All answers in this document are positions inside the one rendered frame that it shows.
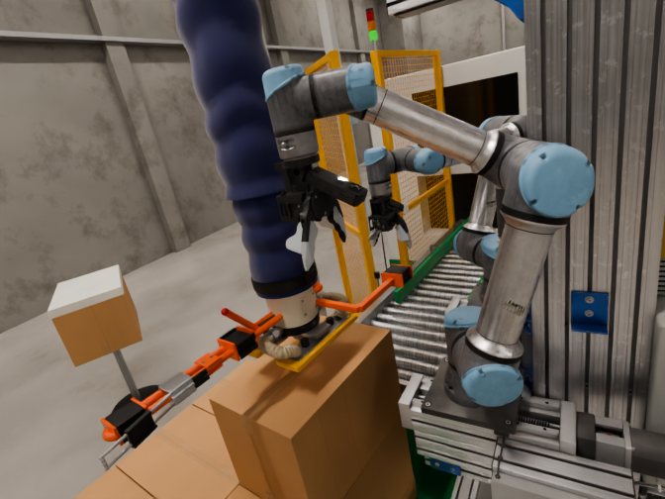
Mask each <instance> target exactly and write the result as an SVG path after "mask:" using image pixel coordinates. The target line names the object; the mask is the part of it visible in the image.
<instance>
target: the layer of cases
mask: <svg viewBox="0 0 665 499"><path fill-rule="evenodd" d="M253 363H254V360H251V359H248V360H246V361H245V362H244V363H243V364H241V365H240V366H239V367H238V368H236V369H235V370H234V371H233V372H231V373H230V374H229V375H228V376H226V377H225V378H224V379H223V380H221V381H220V382H219V383H218V384H216V385H215V386H214V387H213V388H211V389H210V390H209V391H208V392H206V393H205V394H204V395H203V396H201V397H200V398H199V399H198V400H196V401H195V402H194V403H193V405H190V406H189V407H187V408H186V409H185V410H184V411H182V412H181V413H180V414H179V415H177V416H176V417H175V418H174V419H172V420H171V421H170V422H169V423H167V424H166V425H165V426H164V427H162V428H161V429H160V430H159V431H157V432H156V433H155V434H154V435H152V436H151V437H150V438H149V439H147V440H146V441H145V442H144V443H142V444H141V445H140V446H139V447H137V448H136V449H135V450H133V451H132V452H131V453H130V454H128V455H127V456H126V457H125V458H123V459H122V460H121V461H120V462H118V463H117V464H116V466H117V467H116V466H113V467H112V468H111V469H109V470H108V471H107V472H106V473H104V474H103V475H102V476H101V477H99V478H98V479H97V480H96V481H94V482H93V483H92V484H91V485H89V486H88V487H87V488H86V489H84V490H83V491H82V492H81V493H79V494H78V495H77V496H76V497H74V498H73V499H264V498H263V497H261V496H260V495H258V494H257V493H255V492H253V491H252V490H250V489H249V488H247V487H246V486H244V485H243V484H241V483H240V482H239V481H238V477H237V474H236V472H235V469H234V466H233V463H232V461H231V458H230V455H229V453H228V450H227V447H226V444H225V442H224V439H223V436H222V434H221V431H220V428H219V425H218V423H217V420H216V417H215V415H214V412H213V409H212V406H211V404H210V401H209V398H210V397H211V396H212V395H214V394H215V393H216V392H217V391H219V390H220V389H221V388H222V387H224V386H225V385H226V384H227V383H229V382H230V381H231V380H233V379H234V378H235V377H236V376H238V375H239V374H240V373H241V372H243V371H244V370H245V369H246V368H248V367H249V366H250V365H251V364H253ZM413 477H414V474H413V468H412V462H411V456H410V450H409V444H408V438H407V432H406V428H404V427H402V421H401V415H400V416H399V418H398V419H397V420H396V422H395V423H394V425H393V426H392V428H391V429H390V431H389V432H388V434H387V435H386V437H385V438H384V439H383V441H382V442H381V444H380V445H379V447H378V448H377V450H376V451H375V452H374V453H373V455H372V456H371V458H370V459H369V460H368V462H367V463H366V465H365V466H364V468H363V469H362V471H361V472H360V474H359V475H358V477H357V478H356V480H355V481H354V482H353V484H352V485H351V487H350V488H349V490H348V491H347V493H346V494H345V496H344V497H343V499H402V498H403V496H404V494H405V492H406V490H407V488H408V487H409V485H410V483H411V481H412V479H413Z"/></svg>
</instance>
